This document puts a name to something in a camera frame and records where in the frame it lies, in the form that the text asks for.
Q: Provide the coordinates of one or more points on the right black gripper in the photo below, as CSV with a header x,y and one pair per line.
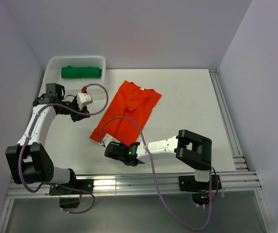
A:
x,y
121,144

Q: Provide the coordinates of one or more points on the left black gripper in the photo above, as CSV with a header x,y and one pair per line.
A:
x,y
84,109

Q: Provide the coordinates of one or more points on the orange polo t shirt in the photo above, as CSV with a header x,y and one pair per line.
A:
x,y
130,101

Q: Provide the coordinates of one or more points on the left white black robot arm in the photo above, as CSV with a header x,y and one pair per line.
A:
x,y
28,160

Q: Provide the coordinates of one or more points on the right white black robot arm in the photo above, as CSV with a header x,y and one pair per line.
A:
x,y
190,148

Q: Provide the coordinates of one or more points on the white perforated plastic basket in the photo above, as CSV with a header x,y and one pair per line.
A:
x,y
72,86

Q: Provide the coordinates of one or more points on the rolled green t shirt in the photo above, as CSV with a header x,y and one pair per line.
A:
x,y
80,72

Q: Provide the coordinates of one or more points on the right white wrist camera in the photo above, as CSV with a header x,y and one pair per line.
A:
x,y
107,139

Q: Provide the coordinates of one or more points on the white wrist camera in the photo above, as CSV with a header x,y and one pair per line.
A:
x,y
84,99
107,139

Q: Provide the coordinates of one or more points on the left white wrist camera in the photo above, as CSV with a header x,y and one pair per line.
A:
x,y
84,99

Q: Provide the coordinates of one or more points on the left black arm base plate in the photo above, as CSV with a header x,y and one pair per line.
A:
x,y
84,186

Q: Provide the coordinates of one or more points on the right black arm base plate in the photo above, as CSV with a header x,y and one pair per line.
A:
x,y
189,184

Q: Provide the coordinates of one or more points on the right side aluminium rail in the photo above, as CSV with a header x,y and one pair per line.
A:
x,y
235,147

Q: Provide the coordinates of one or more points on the front aluminium rail frame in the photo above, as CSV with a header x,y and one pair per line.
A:
x,y
140,203

